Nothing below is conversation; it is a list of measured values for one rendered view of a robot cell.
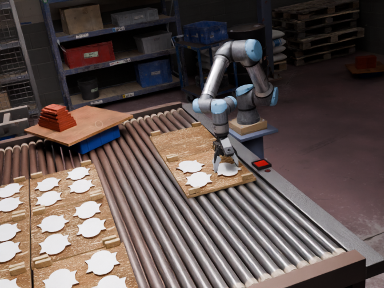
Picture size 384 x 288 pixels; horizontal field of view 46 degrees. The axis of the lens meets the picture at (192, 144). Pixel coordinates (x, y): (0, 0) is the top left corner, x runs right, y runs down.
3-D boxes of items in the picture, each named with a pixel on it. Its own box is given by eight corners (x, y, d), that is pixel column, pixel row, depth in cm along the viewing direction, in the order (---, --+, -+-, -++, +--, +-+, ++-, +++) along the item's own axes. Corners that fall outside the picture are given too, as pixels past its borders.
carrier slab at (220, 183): (225, 150, 253) (225, 147, 253) (256, 180, 217) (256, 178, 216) (165, 164, 245) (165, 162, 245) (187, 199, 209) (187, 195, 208)
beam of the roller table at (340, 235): (191, 110, 342) (190, 102, 339) (386, 272, 159) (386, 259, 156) (180, 112, 339) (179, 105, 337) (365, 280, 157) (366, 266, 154)
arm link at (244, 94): (241, 103, 294) (238, 83, 288) (260, 102, 288) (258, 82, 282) (234, 109, 284) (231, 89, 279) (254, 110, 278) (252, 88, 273)
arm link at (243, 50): (259, 94, 288) (232, 35, 246) (282, 94, 281) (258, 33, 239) (255, 110, 283) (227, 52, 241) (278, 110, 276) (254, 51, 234)
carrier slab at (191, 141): (202, 127, 290) (202, 124, 289) (225, 150, 253) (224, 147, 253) (149, 138, 282) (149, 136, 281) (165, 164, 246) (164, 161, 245)
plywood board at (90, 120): (87, 107, 323) (86, 105, 322) (133, 117, 291) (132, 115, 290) (24, 132, 290) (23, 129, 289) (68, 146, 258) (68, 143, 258)
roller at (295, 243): (170, 115, 330) (168, 109, 328) (328, 274, 159) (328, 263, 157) (163, 117, 329) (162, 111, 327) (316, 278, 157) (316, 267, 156)
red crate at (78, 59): (109, 55, 680) (105, 36, 669) (116, 60, 642) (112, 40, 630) (65, 64, 660) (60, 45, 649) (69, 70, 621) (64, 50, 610)
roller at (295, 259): (163, 117, 329) (162, 111, 327) (316, 278, 157) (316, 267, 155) (156, 118, 328) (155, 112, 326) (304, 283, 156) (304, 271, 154)
